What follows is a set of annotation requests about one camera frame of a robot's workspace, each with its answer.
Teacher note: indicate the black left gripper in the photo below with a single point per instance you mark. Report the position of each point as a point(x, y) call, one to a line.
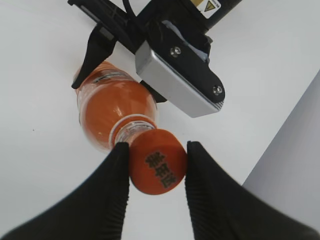
point(122, 25)

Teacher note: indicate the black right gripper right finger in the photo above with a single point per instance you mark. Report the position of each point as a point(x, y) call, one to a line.
point(221, 209)

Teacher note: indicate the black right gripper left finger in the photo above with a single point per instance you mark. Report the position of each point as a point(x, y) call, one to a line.
point(95, 210)

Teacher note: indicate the orange soda plastic bottle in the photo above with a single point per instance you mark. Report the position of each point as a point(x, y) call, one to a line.
point(107, 100)

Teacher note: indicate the orange bottle cap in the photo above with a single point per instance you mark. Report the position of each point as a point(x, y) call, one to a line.
point(157, 162)

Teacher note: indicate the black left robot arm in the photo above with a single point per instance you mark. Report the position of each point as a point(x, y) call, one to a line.
point(212, 10)

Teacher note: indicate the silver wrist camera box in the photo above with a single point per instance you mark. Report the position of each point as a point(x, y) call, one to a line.
point(180, 77)

